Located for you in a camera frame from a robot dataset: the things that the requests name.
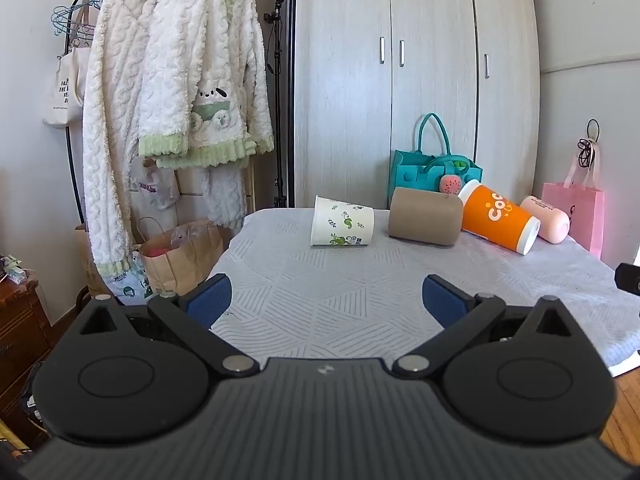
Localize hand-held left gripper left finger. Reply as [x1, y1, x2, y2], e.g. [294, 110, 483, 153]
[75, 274, 261, 377]

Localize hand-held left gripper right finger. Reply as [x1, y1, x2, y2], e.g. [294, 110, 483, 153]
[392, 274, 576, 378]

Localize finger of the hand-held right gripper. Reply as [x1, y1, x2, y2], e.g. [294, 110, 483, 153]
[614, 262, 640, 297]

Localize white cup with green print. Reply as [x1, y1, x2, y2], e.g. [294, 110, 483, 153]
[310, 195, 375, 247]

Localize brown cup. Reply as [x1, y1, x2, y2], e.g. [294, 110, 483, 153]
[388, 187, 464, 247]

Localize orange cup with white rim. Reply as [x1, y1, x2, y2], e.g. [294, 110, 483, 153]
[458, 179, 541, 256]

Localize pink cup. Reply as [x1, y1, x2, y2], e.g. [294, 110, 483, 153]
[520, 195, 571, 244]

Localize brown paper bag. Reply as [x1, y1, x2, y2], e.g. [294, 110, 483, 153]
[137, 217, 227, 297]

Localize white green printed bag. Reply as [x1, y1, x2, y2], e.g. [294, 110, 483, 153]
[107, 252, 152, 307]

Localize pink paper bag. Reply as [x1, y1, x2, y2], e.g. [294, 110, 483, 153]
[542, 152, 606, 260]

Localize white fluffy pants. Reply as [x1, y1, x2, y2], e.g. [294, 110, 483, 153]
[200, 164, 249, 232]

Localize grey patterned tablecloth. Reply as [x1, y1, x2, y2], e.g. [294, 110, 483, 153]
[207, 207, 640, 376]

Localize white plastic bag purple print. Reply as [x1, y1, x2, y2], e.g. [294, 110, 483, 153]
[130, 159, 181, 211]

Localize teal tote bag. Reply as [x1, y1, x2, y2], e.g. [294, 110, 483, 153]
[389, 112, 484, 207]

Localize dark wooden cabinet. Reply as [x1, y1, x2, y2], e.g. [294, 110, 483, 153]
[0, 276, 57, 443]

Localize black metal clothes rack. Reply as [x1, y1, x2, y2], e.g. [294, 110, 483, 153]
[63, 0, 173, 226]

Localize white fluffy robe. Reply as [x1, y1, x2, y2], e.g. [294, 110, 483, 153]
[82, 0, 168, 281]

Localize light wooden wardrobe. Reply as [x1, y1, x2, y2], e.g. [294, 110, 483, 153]
[291, 0, 544, 211]

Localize white fluffy jacket green trim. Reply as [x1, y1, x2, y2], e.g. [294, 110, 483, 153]
[137, 0, 276, 171]

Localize white printed tote bag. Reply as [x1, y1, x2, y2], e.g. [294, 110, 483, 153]
[42, 44, 91, 129]

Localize black cord loop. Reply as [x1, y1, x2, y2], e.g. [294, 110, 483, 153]
[577, 119, 601, 169]

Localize blue wire hangers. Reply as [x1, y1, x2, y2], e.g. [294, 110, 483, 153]
[51, 0, 108, 38]

